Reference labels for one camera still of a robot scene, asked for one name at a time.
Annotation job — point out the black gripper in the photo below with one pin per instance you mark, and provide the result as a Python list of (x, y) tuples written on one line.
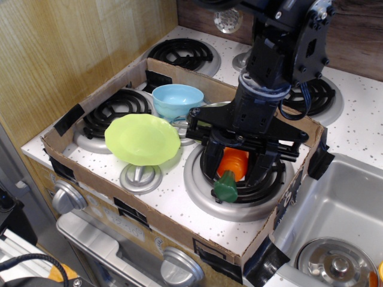
[(248, 123)]

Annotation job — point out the orange toy carrot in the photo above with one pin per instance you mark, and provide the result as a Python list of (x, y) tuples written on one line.
[(233, 167)]

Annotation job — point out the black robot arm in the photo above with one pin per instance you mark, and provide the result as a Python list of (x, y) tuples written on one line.
[(289, 49)]

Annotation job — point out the light green plastic plate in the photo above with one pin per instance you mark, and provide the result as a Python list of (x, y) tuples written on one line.
[(142, 139)]

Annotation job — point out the front right black burner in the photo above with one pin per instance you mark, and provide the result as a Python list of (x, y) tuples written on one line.
[(254, 202)]

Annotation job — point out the black burner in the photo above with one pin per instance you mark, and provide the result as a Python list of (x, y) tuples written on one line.
[(191, 54), (89, 132), (254, 202), (327, 101)]

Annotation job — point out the small stainless steel pot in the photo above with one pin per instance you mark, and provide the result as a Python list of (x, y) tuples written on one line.
[(181, 120)]

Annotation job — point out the light blue plastic bowl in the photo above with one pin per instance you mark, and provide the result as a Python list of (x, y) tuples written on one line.
[(175, 100)]

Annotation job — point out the silver stovetop knob back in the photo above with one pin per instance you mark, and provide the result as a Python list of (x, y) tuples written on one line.
[(239, 62)]

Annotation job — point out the silver stovetop knob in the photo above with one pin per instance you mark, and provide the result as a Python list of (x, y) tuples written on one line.
[(239, 62), (140, 179)]

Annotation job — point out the silver stovetop knob front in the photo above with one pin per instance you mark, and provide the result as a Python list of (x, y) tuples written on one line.
[(140, 179)]

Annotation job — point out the back right black burner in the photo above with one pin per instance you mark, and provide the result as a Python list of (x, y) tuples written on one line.
[(327, 101)]

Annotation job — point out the back left black burner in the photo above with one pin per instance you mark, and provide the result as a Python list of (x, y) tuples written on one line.
[(191, 54)]

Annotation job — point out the stainless steel sink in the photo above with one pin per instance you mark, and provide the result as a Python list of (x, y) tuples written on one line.
[(345, 203)]

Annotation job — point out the right silver oven knob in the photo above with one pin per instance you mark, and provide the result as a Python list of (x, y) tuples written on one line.
[(178, 269)]

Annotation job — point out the silver oven knob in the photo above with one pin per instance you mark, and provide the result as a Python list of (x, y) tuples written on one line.
[(178, 269), (67, 198)]

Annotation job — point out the hanging silver skimmer ladle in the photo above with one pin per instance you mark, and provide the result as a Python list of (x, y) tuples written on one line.
[(228, 21)]

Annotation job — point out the silver pot lid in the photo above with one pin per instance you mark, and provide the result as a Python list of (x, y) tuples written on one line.
[(337, 263)]

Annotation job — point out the front left black burner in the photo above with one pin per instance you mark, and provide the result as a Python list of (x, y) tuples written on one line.
[(89, 132)]

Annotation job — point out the brown cardboard fence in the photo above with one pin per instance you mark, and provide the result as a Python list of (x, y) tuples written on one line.
[(167, 216)]

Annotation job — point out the left silver oven knob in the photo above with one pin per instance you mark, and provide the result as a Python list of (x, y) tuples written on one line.
[(67, 198)]

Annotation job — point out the orange object bottom left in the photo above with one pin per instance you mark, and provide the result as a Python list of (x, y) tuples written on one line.
[(56, 275)]

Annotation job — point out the silver oven door handle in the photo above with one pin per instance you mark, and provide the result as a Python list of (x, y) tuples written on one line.
[(114, 260)]

